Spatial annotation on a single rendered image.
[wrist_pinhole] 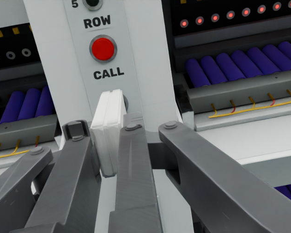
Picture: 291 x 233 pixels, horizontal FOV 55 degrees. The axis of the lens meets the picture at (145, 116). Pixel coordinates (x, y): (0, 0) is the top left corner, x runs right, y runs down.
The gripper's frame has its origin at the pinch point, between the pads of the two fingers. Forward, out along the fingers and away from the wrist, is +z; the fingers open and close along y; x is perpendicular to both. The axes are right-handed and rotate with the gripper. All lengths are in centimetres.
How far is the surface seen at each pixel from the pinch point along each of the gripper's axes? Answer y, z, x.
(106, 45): 0.3, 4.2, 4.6
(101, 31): 0.1, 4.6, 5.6
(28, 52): -11.2, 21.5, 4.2
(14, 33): -11.7, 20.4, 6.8
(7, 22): -6.8, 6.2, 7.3
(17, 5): -5.5, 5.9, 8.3
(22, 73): -12.9, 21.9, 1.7
